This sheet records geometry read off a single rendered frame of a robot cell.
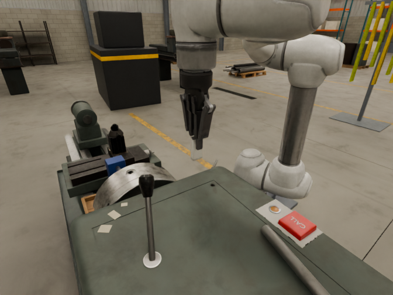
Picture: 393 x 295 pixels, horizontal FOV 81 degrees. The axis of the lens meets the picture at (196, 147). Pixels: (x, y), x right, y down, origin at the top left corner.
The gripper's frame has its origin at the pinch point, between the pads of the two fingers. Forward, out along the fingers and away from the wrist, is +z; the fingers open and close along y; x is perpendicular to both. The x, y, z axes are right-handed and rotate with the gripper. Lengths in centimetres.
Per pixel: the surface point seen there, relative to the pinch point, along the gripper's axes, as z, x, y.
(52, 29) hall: -15, -58, 1421
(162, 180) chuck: 15.4, 6.0, 11.0
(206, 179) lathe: 11.9, -3.4, -0.1
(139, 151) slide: 40, -8, 79
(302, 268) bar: 9.6, -0.7, -34.5
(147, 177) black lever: -2.8, 17.8, -10.0
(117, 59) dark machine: 33, -105, 466
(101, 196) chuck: 19.5, 24.2, 18.8
